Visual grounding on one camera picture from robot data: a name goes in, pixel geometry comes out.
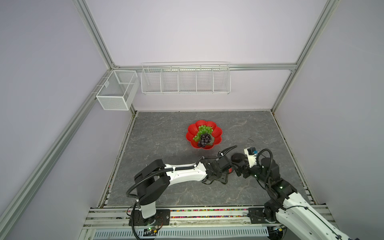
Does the dark fake avocado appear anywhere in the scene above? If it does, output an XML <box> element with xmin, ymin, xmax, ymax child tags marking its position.
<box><xmin>231</xmin><ymin>153</ymin><xmax>248</xmax><ymax>165</ymax></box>

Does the dark purple fake grape bunch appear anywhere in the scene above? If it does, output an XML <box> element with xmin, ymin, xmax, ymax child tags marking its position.
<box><xmin>198</xmin><ymin>134</ymin><xmax>212</xmax><ymax>148</ymax></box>

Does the green fake grape bunch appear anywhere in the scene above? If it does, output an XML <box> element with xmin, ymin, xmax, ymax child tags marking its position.
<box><xmin>193</xmin><ymin>125</ymin><xmax>214</xmax><ymax>142</ymax></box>

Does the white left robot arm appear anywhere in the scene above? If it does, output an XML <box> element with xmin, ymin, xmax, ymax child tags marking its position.
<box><xmin>126</xmin><ymin>154</ymin><xmax>233</xmax><ymax>220</ymax></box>

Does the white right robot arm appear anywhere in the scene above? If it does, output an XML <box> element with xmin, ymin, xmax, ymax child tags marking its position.
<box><xmin>231</xmin><ymin>148</ymin><xmax>350</xmax><ymax>240</ymax></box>

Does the red flower-shaped fruit bowl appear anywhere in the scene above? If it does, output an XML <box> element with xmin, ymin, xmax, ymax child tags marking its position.
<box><xmin>186</xmin><ymin>120</ymin><xmax>223</xmax><ymax>150</ymax></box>

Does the white mesh box basket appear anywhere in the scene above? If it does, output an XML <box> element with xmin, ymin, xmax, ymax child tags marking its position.
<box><xmin>96</xmin><ymin>70</ymin><xmax>140</xmax><ymax>111</ymax></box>

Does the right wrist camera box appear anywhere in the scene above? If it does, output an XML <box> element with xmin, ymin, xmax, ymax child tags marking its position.
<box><xmin>244</xmin><ymin>147</ymin><xmax>258</xmax><ymax>168</ymax></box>

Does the white vented cable duct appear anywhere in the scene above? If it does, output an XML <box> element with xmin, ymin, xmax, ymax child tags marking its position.
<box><xmin>92</xmin><ymin>226</ymin><xmax>270</xmax><ymax>240</ymax></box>

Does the white wire shelf basket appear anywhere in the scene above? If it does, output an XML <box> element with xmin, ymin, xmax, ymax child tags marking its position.
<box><xmin>141</xmin><ymin>62</ymin><xmax>232</xmax><ymax>95</ymax></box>

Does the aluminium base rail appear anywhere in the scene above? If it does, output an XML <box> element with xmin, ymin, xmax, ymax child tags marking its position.
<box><xmin>80</xmin><ymin>205</ymin><xmax>337</xmax><ymax>232</ymax></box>

